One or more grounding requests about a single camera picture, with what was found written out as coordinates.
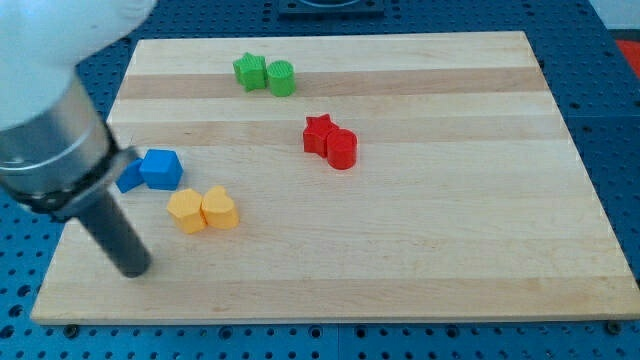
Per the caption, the dark square base plate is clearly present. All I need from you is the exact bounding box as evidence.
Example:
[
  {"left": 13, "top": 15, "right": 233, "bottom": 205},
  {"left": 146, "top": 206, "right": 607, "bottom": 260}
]
[{"left": 274, "top": 0, "right": 385, "bottom": 17}]

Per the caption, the red star block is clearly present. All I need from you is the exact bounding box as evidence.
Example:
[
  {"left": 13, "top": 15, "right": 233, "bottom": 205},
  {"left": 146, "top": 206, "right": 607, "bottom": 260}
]
[{"left": 302, "top": 114, "right": 339, "bottom": 158}]

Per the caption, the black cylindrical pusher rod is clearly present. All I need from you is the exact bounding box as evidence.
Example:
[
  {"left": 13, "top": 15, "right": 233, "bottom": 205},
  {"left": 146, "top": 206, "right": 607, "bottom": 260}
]
[{"left": 78, "top": 191, "right": 152, "bottom": 278}]

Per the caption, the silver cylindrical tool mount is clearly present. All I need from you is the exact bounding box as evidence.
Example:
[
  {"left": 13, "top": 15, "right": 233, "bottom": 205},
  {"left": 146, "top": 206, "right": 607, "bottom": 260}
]
[{"left": 1, "top": 76, "right": 138, "bottom": 220}]

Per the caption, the red object at edge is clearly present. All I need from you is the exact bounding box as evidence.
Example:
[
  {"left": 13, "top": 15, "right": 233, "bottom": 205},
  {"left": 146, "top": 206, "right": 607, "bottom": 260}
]
[{"left": 616, "top": 40, "right": 640, "bottom": 77}]

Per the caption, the yellow hexagon block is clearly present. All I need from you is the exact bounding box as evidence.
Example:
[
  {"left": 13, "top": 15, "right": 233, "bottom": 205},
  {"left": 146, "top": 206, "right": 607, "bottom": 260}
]
[{"left": 166, "top": 188, "right": 207, "bottom": 234}]

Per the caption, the yellow heart block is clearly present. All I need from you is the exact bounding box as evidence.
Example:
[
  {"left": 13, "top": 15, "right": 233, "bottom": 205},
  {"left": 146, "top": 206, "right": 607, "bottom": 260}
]
[{"left": 201, "top": 185, "right": 240, "bottom": 230}]

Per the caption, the red cylinder block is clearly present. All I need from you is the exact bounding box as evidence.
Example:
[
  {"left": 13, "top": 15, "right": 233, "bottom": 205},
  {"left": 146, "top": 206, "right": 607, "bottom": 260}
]
[{"left": 326, "top": 129, "right": 358, "bottom": 170}]

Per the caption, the wooden board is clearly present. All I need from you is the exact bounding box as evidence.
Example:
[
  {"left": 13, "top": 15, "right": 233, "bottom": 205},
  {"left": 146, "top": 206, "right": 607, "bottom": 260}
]
[{"left": 31, "top": 31, "right": 639, "bottom": 325}]

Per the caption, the green cylinder block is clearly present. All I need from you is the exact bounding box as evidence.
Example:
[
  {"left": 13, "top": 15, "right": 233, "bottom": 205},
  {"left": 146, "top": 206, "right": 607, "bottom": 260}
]
[{"left": 267, "top": 60, "right": 296, "bottom": 97}]

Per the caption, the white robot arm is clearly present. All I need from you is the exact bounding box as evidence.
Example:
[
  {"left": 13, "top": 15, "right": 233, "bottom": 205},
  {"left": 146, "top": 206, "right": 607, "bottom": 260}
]
[{"left": 1, "top": 0, "right": 156, "bottom": 278}]

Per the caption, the blue cube block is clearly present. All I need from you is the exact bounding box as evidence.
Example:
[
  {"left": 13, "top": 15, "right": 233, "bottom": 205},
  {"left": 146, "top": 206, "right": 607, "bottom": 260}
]
[{"left": 139, "top": 149, "right": 183, "bottom": 190}]

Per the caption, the green star block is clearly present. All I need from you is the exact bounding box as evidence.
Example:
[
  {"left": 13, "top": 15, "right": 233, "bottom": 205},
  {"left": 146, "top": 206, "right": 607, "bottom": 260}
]
[{"left": 233, "top": 53, "right": 267, "bottom": 92}]

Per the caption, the small blue block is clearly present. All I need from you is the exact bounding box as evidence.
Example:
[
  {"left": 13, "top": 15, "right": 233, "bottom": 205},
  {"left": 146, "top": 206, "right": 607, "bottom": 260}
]
[{"left": 116, "top": 158, "right": 144, "bottom": 193}]

